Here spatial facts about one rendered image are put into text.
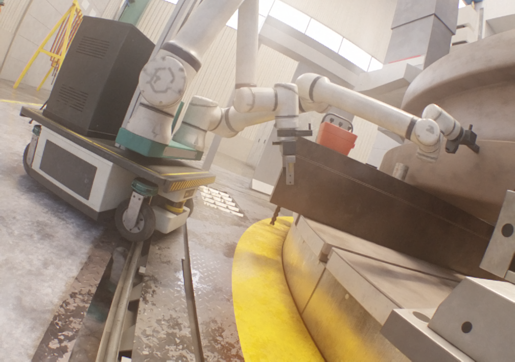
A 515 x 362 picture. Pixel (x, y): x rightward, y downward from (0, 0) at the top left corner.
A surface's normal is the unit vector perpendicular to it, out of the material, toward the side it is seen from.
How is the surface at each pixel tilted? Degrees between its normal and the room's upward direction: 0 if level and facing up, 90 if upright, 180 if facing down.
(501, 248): 90
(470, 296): 90
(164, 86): 101
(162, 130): 68
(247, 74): 94
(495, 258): 90
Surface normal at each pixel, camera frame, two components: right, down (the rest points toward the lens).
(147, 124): 0.30, -0.24
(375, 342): -0.90, -0.35
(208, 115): 0.72, 0.32
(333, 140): -0.04, 0.16
